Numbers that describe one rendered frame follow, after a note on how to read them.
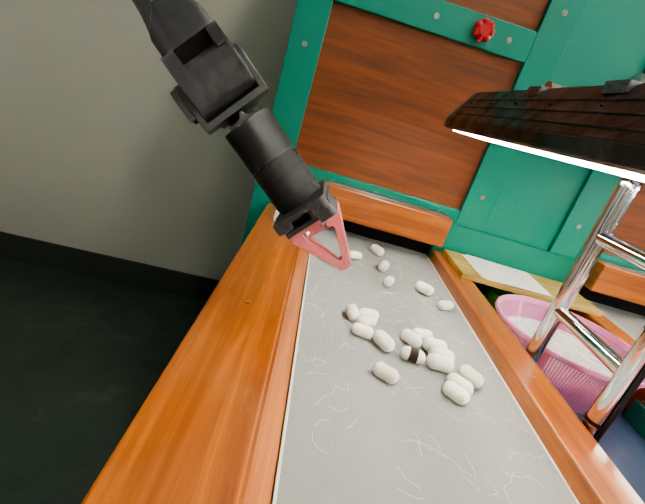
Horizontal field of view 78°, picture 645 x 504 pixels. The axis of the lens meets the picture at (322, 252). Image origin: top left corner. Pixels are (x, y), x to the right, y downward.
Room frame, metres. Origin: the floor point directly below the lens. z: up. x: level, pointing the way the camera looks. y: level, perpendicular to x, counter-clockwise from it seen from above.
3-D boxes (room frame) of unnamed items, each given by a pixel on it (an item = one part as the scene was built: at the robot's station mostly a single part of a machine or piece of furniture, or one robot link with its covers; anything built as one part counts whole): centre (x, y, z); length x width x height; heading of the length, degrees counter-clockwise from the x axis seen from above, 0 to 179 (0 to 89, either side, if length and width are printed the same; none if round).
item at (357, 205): (0.91, -0.11, 0.83); 0.30 x 0.06 x 0.07; 95
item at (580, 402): (0.67, -0.47, 0.72); 0.27 x 0.27 x 0.10
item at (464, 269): (0.89, -0.46, 0.77); 0.33 x 0.15 x 0.01; 95
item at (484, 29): (0.94, -0.18, 1.24); 0.04 x 0.02 x 0.05; 95
